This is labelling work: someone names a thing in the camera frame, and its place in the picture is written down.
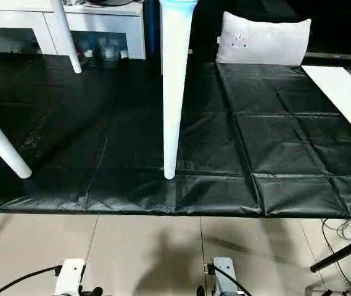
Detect black work mat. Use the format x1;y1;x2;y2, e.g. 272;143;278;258
0;52;351;219

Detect black metal bar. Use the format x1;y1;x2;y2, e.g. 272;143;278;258
310;229;351;274

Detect white cabinet with glass doors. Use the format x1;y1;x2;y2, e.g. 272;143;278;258
0;0;146;60

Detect grey black bag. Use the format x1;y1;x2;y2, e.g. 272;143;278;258
83;0;140;8

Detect grey pillow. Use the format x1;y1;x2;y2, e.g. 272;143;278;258
215;11;312;67

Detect white flat board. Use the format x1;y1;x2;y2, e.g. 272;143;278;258
301;65;351;150

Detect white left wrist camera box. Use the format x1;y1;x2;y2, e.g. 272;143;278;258
53;258;87;296

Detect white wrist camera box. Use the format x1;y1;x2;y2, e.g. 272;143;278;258
207;257;239;296
53;258;87;296

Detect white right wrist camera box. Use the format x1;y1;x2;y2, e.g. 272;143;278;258
207;257;239;296

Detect chrome metal frame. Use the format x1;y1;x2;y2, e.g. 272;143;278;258
305;281;351;296

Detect grey floor cables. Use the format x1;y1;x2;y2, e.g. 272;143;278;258
321;218;351;290

